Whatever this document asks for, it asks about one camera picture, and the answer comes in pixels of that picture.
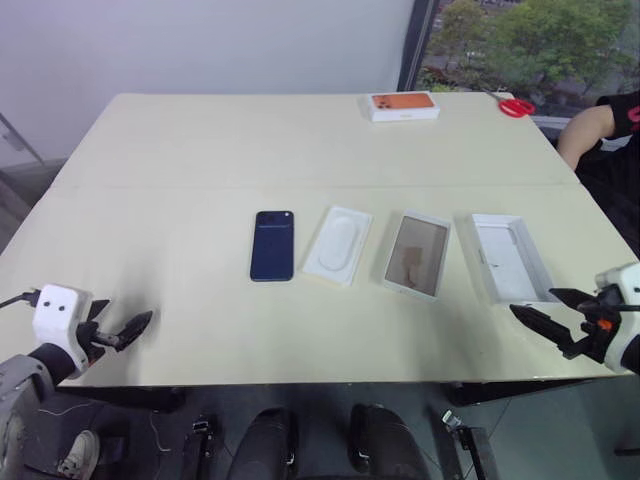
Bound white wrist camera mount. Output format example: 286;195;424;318
593;262;640;374
31;283;94;379

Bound white phone box base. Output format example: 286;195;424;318
382;208;452;303

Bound red handled scissors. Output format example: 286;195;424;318
483;89;536;120

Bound white shoe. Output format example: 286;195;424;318
56;428;102;477

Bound dark blue smartphone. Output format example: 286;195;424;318
249;209;296;283

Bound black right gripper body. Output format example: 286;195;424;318
560;288;627;360

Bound bystander black clothed body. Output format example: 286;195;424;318
573;88;640;264

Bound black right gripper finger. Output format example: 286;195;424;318
509;303;577;352
548;287;595;315

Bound dark rounded shape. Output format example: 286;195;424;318
238;406;300;480
348;402;432;480

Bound white phone box lid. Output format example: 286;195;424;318
468;213;562;305

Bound black stand with silver clip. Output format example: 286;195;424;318
440;408;502;480

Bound dark window frame post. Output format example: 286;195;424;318
398;0;437;95

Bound black table frame beam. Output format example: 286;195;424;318
55;385;187;415
443;378;604;407

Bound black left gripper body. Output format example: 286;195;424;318
75;312;127;370

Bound thin white wire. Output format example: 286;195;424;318
38;405;172;454

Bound white box with orange phone print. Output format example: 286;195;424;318
358;90;442;125

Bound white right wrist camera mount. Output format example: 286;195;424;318
593;262;640;374

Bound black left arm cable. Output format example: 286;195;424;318
0;286;42;309

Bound black strap with buckle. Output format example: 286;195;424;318
180;413;222;480

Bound grey metal bracket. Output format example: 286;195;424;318
0;111;47;167

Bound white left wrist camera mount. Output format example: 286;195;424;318
31;283;94;379

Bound white moulded tray insert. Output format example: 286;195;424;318
301;204;376;289

